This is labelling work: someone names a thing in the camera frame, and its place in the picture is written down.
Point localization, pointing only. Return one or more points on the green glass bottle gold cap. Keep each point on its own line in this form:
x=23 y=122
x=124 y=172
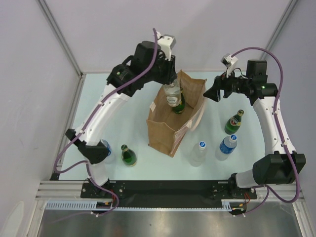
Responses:
x=181 y=106

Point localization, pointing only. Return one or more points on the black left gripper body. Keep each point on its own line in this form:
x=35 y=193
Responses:
x=153 y=74

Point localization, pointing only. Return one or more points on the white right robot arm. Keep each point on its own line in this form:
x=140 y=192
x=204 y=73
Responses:
x=281 y=163

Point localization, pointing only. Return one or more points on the brown jute canvas bag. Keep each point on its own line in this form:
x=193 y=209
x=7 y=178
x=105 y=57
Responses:
x=166 y=129

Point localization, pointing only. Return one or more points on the clear plastic bottle blue cap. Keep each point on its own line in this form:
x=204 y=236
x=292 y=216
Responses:
x=198 y=154

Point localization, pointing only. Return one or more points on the aluminium frame post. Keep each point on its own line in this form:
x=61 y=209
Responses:
x=44 y=7
x=280 y=26

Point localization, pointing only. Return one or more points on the blue label water bottle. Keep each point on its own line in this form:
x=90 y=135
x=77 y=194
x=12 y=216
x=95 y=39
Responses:
x=110 y=156
x=226 y=147

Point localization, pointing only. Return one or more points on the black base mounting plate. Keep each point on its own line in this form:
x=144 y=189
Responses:
x=176 y=193

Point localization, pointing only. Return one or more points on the green bottle red label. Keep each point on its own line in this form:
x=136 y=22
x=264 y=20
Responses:
x=234 y=123

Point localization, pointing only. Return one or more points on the clear glass bottle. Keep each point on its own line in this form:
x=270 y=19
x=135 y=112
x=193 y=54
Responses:
x=173 y=93

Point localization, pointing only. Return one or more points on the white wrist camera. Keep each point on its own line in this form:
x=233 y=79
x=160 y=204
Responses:
x=230 y=63
x=166 y=43

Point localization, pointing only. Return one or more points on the aluminium frame post left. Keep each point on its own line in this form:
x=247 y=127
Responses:
x=44 y=7

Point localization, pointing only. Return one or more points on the green perrier bottle front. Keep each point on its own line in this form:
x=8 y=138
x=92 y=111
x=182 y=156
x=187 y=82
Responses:
x=128 y=156

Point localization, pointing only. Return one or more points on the aluminium frame post right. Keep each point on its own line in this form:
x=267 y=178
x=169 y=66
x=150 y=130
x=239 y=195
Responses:
x=280 y=26

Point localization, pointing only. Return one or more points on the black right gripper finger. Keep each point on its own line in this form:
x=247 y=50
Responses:
x=213 y=92
x=228 y=89

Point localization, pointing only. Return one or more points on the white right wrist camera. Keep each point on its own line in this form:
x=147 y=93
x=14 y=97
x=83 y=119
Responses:
x=230 y=63

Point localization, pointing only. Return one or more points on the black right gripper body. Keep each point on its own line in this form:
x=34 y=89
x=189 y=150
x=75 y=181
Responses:
x=239 y=84

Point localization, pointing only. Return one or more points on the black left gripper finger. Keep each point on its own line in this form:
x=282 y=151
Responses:
x=166 y=71
x=173 y=71

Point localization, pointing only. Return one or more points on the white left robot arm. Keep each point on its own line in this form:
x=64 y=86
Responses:
x=87 y=137

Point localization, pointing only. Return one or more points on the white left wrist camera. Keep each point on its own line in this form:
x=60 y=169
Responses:
x=166 y=43

